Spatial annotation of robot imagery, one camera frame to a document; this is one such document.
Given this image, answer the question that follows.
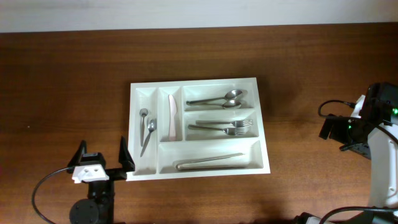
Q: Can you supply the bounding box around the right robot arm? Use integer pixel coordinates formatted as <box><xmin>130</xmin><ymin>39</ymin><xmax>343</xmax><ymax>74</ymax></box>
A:
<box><xmin>293</xmin><ymin>82</ymin><xmax>397</xmax><ymax>224</ymax></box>

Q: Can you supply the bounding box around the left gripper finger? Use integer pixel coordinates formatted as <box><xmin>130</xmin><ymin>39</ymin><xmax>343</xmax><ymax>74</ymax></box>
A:
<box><xmin>118</xmin><ymin>136</ymin><xmax>136</xmax><ymax>172</ymax></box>
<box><xmin>67</xmin><ymin>140</ymin><xmax>87</xmax><ymax>168</ymax></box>

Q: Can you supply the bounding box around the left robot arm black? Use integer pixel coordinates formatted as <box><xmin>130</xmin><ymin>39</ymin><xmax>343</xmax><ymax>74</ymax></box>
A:
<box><xmin>67</xmin><ymin>137</ymin><xmax>135</xmax><ymax>224</ymax></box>

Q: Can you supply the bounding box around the metal fork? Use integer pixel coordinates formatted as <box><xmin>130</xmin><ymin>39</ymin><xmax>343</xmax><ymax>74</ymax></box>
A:
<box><xmin>195</xmin><ymin>119</ymin><xmax>253</xmax><ymax>128</ymax></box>
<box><xmin>188</xmin><ymin>124</ymin><xmax>247</xmax><ymax>136</ymax></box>

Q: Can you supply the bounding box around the left black cable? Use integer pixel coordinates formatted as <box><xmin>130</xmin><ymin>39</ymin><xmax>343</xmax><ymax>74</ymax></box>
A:
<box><xmin>31</xmin><ymin>166</ymin><xmax>75</xmax><ymax>224</ymax></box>

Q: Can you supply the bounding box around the small metal teaspoon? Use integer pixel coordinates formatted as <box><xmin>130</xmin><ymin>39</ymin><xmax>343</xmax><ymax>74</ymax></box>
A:
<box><xmin>139</xmin><ymin>108</ymin><xmax>149</xmax><ymax>146</ymax></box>
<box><xmin>140</xmin><ymin>119</ymin><xmax>157</xmax><ymax>157</ymax></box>

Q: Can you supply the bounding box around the white plastic cutlery tray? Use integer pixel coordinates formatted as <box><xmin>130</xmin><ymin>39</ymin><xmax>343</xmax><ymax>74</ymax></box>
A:
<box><xmin>127</xmin><ymin>78</ymin><xmax>270</xmax><ymax>181</ymax></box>

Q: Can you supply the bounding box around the pink plastic knife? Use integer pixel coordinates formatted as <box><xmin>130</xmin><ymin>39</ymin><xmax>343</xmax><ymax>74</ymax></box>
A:
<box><xmin>169</xmin><ymin>95</ymin><xmax>177</xmax><ymax>141</ymax></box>

